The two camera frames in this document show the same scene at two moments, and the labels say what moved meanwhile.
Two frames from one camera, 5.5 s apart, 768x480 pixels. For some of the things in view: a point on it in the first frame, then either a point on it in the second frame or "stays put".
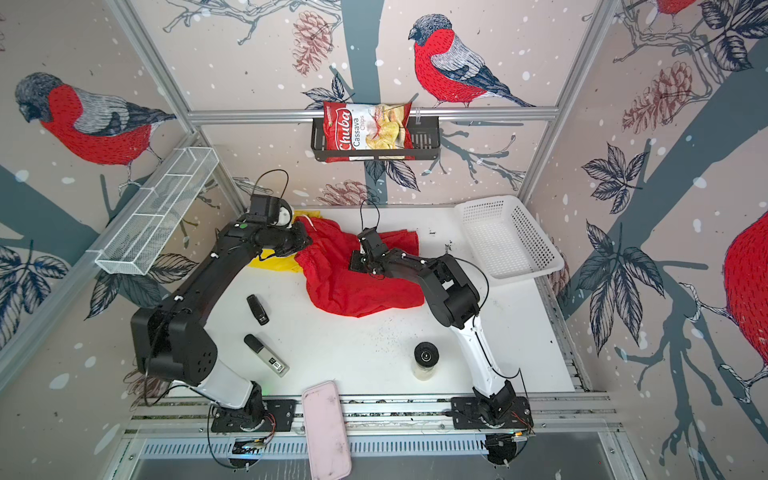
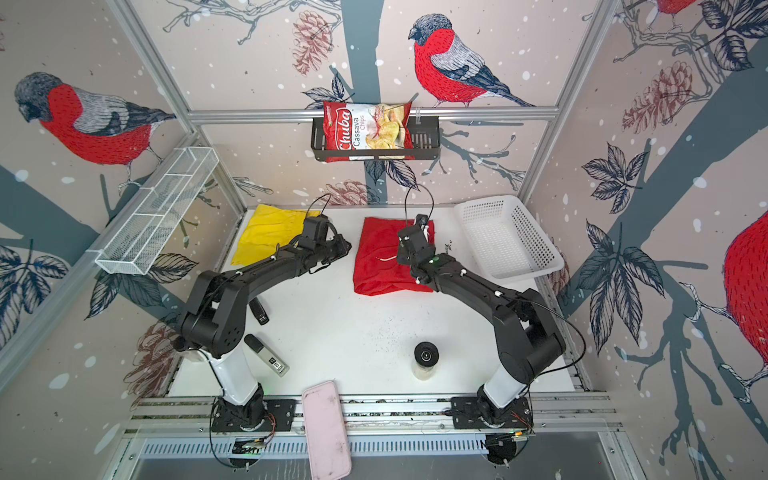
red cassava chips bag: x=366 y=126 stays put
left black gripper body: x=289 y=240 to x=332 y=249
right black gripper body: x=361 y=262 to x=403 y=261
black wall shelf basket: x=425 y=142 stays put
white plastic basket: x=511 y=245 stays put
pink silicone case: x=329 y=456 stays put
